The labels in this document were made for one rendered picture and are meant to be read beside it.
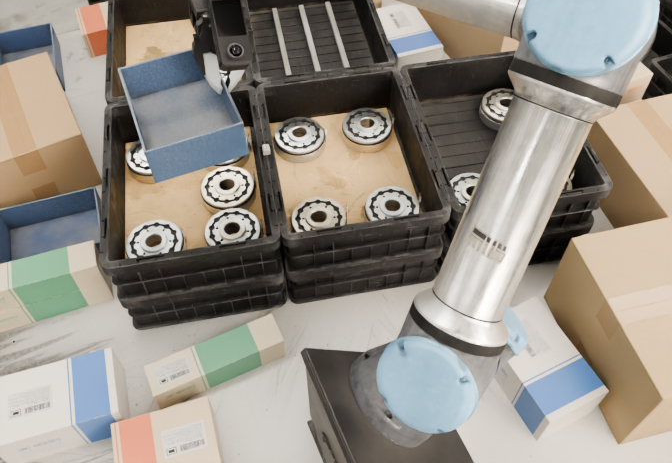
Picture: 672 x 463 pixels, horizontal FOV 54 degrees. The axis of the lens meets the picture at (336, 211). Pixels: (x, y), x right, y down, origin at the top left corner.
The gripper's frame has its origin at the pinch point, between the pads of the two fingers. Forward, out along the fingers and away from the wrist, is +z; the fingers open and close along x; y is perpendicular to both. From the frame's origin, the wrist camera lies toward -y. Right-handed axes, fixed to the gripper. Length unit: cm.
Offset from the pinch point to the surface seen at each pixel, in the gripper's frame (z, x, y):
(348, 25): 25, -42, 46
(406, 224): 17.3, -26.0, -21.2
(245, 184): 26.3, -4.1, 2.6
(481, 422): 39, -32, -50
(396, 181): 25.8, -33.0, -4.7
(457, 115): 24, -53, 8
